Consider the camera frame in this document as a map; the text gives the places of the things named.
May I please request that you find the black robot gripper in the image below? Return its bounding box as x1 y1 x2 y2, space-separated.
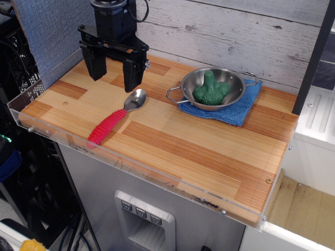
77 1 150 93

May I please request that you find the red handled metal spoon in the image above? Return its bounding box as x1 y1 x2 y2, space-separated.
87 89 147 148

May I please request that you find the blue folded towel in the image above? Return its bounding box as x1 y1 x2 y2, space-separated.
178 78 263 127

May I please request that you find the blue fabric panel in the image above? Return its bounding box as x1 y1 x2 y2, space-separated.
12 1 95 88

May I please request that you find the green toy broccoli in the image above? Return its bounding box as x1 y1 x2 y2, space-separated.
192 71 230 106

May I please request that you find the clear acrylic table guard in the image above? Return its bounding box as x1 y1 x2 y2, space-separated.
8 55 298 228

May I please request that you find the toy fridge water dispenser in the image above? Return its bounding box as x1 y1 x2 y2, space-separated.
114 190 176 250

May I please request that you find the white toy sink counter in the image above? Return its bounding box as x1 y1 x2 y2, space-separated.
282 86 334 195

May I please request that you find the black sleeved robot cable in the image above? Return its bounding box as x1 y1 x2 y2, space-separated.
127 0 149 23

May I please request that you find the steel bowl with handles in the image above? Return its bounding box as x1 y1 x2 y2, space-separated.
166 67 259 111

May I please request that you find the black vertical post right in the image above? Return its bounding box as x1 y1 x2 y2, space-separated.
292 0 334 115

